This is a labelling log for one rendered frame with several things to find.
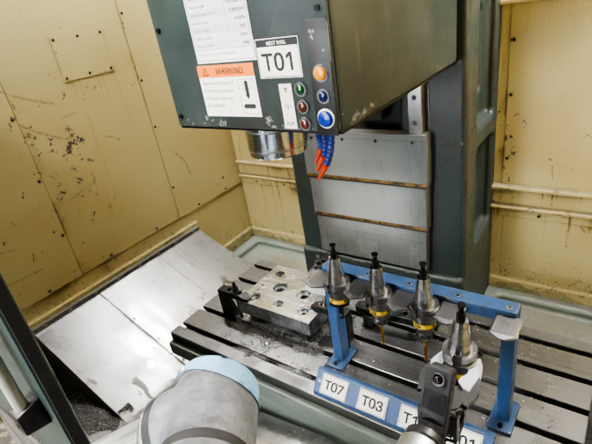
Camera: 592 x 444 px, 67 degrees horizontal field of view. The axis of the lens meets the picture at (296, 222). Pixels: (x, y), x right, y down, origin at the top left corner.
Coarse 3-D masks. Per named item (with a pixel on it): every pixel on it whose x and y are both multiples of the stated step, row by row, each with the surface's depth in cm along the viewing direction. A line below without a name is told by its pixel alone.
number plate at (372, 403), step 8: (360, 392) 114; (368, 392) 113; (360, 400) 113; (368, 400) 112; (376, 400) 111; (384, 400) 110; (360, 408) 113; (368, 408) 112; (376, 408) 111; (384, 408) 110; (376, 416) 110; (384, 416) 109
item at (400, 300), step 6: (396, 294) 104; (402, 294) 103; (408, 294) 103; (414, 294) 103; (390, 300) 102; (396, 300) 102; (402, 300) 101; (408, 300) 101; (390, 306) 100; (396, 306) 100; (402, 306) 100; (408, 306) 99
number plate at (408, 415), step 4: (404, 404) 108; (404, 408) 107; (408, 408) 107; (412, 408) 106; (400, 412) 108; (404, 412) 107; (408, 412) 107; (412, 412) 106; (416, 412) 106; (400, 416) 107; (404, 416) 107; (408, 416) 106; (412, 416) 106; (416, 416) 105; (400, 420) 107; (404, 420) 107; (408, 420) 106; (412, 420) 106; (416, 420) 105; (400, 424) 107; (404, 424) 106; (408, 424) 106; (404, 428) 106
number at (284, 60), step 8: (280, 48) 81; (288, 48) 80; (272, 56) 83; (280, 56) 82; (288, 56) 81; (296, 56) 80; (280, 64) 82; (288, 64) 81; (296, 64) 80; (280, 72) 83; (288, 72) 82; (296, 72) 81
